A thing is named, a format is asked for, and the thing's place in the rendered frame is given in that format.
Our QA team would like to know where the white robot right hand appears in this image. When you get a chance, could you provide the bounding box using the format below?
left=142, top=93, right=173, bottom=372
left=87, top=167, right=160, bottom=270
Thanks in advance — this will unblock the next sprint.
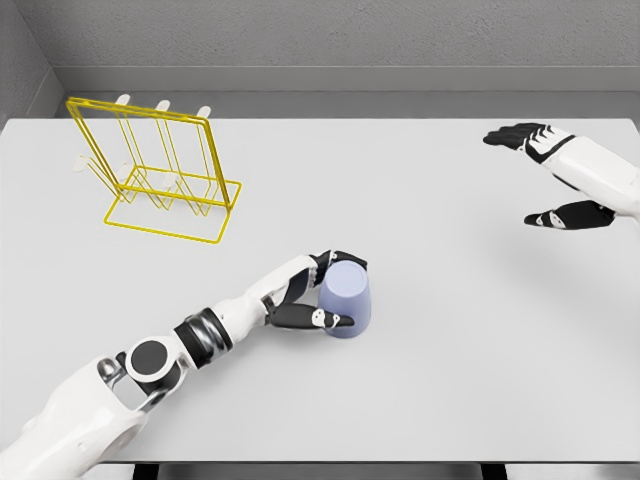
left=482, top=122, right=626, bottom=231

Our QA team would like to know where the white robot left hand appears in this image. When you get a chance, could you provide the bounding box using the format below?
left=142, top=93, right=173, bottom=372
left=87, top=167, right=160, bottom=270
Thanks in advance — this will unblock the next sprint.
left=247, top=248, right=370, bottom=332

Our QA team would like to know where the lavender plastic cup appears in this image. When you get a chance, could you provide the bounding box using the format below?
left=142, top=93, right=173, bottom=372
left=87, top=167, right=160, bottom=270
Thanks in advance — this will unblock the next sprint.
left=317, top=262, right=374, bottom=340

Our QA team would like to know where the yellow wire cup holder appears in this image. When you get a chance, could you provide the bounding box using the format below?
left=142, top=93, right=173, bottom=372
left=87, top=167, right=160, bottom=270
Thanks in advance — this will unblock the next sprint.
left=65, top=92, right=244, bottom=246

